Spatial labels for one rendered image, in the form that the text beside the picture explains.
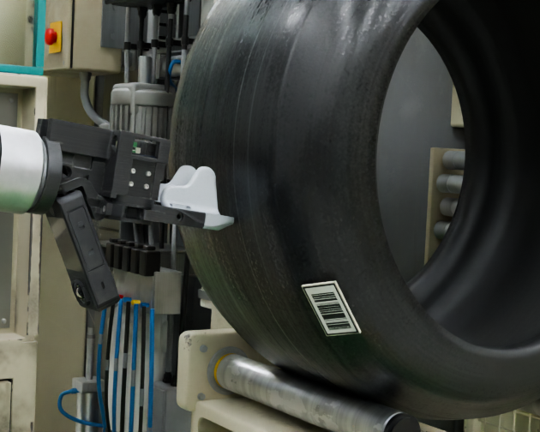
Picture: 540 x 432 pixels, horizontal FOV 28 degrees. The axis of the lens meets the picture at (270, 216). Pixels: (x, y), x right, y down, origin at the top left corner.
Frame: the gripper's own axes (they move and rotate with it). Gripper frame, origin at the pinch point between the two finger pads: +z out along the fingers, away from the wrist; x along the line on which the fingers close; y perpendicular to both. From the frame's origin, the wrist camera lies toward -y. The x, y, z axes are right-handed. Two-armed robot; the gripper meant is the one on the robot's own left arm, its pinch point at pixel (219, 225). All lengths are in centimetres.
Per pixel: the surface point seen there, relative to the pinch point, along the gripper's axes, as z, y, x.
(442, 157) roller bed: 60, 16, 37
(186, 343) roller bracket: 11.4, -14.9, 23.1
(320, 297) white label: 6.2, -5.3, -9.9
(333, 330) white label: 8.6, -8.3, -9.5
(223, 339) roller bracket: 16.2, -14.0, 22.6
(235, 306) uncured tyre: 7.0, -8.4, 6.2
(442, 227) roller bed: 60, 5, 34
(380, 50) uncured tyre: 7.1, 18.6, -12.2
